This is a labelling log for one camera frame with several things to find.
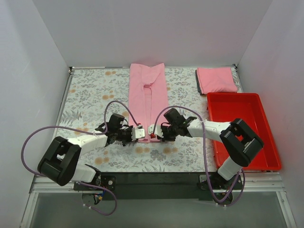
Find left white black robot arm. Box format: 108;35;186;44
38;114;136;186

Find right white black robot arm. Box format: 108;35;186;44
156;108;264;189

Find folded pink t shirt stack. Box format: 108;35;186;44
204;67;238;94

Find floral patterned table mat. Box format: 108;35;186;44
56;68;216;172

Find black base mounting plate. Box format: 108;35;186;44
73;172;244;201

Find red plastic bin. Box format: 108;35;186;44
207;93;282;171

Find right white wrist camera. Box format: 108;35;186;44
147;124;163;139

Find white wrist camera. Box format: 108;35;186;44
132;127;145;141
147;124;163;139

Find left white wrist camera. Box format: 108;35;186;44
132;127;145;141

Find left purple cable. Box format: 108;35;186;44
20;100;143;216

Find purple cable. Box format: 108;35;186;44
152;106;246;206
20;100;143;216

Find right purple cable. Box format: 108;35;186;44
152;106;246;206

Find aluminium frame rail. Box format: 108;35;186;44
21;172;297;228

